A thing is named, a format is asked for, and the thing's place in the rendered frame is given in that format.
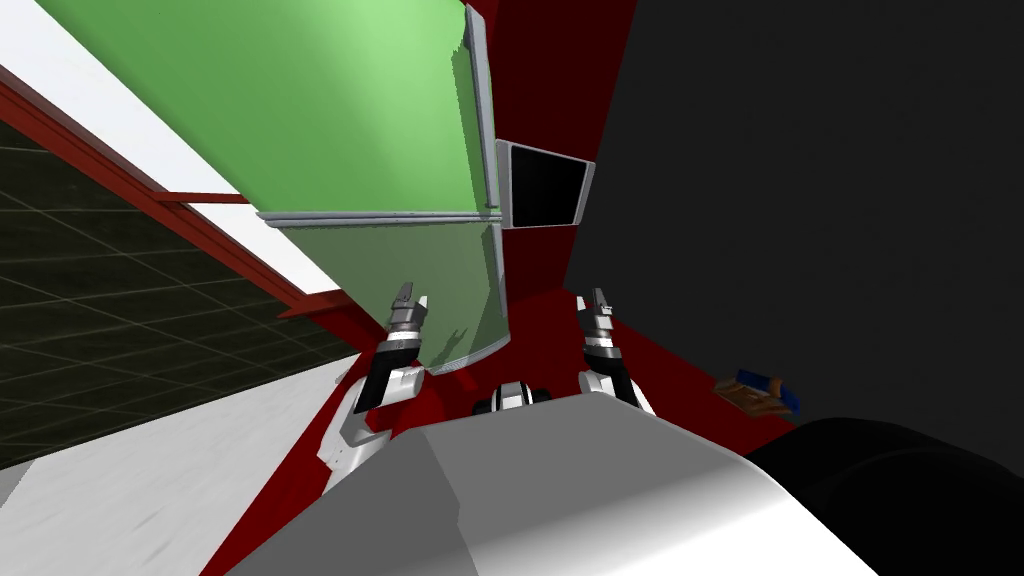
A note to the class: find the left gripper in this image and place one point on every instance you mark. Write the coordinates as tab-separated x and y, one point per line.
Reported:
406	322

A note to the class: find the black panel with grey frame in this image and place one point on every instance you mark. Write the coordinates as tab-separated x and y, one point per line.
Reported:
544	186

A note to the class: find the small dull green door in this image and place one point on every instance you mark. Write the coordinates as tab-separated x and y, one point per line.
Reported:
432	288

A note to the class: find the brown and blue object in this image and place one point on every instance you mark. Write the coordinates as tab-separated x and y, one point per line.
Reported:
756	392

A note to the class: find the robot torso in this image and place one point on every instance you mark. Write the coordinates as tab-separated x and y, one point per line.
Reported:
576	496

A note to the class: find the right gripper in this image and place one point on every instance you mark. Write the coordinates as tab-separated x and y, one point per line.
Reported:
598	328

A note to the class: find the large bright green door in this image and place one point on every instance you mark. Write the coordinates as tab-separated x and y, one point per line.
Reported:
320	104

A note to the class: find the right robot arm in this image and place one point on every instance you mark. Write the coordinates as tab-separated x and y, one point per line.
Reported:
896	496

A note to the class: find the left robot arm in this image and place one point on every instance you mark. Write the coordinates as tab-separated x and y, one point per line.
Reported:
376	384

